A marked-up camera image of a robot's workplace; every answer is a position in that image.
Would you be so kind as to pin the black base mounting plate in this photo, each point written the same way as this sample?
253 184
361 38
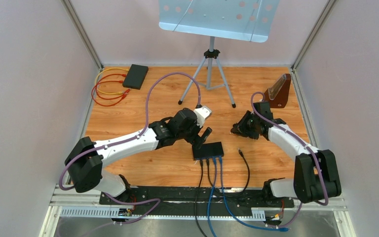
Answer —
179 201

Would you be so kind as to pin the black spare switch box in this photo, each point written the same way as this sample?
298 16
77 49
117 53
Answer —
135 76

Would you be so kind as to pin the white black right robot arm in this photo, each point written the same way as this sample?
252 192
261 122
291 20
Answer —
316 177

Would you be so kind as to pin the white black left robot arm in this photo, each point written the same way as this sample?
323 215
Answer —
87 160

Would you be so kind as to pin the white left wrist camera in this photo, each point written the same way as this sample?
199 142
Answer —
202 114

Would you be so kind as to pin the aluminium frame rail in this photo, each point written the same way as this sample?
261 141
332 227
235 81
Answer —
98 205

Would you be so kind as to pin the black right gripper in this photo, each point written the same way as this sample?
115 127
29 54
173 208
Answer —
240 129

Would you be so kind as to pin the brown wooden metronome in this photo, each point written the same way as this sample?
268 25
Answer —
278 94

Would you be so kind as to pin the black network switch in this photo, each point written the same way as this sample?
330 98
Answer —
208 150

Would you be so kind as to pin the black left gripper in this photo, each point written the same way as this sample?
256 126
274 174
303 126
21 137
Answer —
196 139

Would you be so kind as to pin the light blue music stand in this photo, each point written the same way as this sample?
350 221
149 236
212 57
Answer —
245 20

